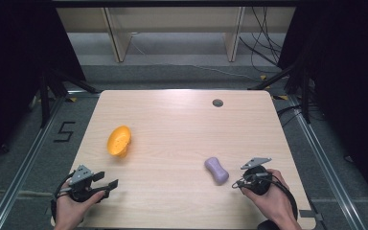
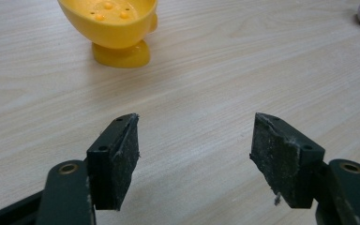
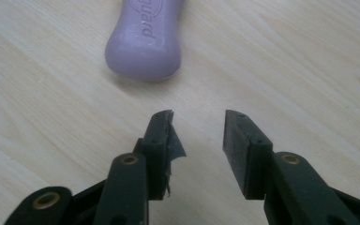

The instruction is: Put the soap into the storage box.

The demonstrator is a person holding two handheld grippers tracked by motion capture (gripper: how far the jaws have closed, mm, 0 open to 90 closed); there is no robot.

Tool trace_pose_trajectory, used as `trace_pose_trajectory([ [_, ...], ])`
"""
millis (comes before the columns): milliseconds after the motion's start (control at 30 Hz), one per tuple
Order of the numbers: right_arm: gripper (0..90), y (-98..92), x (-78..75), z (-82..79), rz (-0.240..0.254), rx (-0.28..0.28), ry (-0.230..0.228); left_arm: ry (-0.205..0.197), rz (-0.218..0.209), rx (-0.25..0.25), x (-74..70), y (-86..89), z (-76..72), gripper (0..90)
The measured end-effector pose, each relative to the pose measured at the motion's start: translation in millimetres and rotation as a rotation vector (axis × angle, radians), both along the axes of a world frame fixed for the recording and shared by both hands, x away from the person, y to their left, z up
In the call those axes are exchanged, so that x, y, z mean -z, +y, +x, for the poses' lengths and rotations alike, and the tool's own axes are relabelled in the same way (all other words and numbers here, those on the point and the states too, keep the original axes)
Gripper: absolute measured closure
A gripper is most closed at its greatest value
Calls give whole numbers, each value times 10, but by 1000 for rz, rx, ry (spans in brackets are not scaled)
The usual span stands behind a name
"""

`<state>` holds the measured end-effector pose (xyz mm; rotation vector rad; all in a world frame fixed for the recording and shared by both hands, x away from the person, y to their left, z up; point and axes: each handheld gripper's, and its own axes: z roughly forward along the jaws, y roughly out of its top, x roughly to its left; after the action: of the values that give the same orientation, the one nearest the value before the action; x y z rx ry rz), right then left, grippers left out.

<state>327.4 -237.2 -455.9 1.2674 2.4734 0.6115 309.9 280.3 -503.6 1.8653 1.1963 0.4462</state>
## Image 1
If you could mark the grey tape patch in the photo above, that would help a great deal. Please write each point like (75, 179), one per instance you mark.
(310, 214)

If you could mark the dark round object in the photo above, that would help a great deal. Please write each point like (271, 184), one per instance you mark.
(267, 225)

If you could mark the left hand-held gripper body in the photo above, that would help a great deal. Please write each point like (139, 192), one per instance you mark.
(80, 179)

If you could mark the person's left hand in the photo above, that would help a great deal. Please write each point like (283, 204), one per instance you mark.
(68, 211)

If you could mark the person's right hand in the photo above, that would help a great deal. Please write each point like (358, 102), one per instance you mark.
(276, 201)

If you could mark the black metal stand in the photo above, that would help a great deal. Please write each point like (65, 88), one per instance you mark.
(46, 96)
(305, 92)

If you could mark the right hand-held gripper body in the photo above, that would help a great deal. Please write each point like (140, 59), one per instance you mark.
(257, 180)

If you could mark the black tape floor mark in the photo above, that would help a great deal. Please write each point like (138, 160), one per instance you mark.
(64, 131)

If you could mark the purple soap bar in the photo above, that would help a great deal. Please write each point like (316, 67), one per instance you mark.
(216, 170)

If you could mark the aluminium floor rail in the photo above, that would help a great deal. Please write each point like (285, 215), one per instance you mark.
(22, 166)
(326, 159)

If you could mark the black curtain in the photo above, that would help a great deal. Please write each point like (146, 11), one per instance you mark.
(16, 64)
(348, 80)

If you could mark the orange soap dish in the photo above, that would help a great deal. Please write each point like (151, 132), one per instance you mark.
(119, 141)

